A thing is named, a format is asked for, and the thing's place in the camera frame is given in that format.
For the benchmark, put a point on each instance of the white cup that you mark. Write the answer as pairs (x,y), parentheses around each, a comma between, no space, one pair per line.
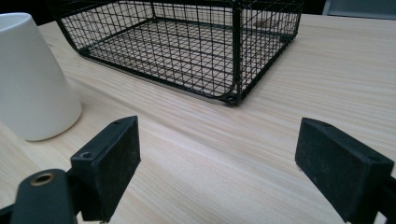
(31,81)

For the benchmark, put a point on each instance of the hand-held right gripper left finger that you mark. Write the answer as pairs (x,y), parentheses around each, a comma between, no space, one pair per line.
(107,168)

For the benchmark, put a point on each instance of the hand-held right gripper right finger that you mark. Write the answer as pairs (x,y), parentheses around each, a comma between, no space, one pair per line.
(339,174)

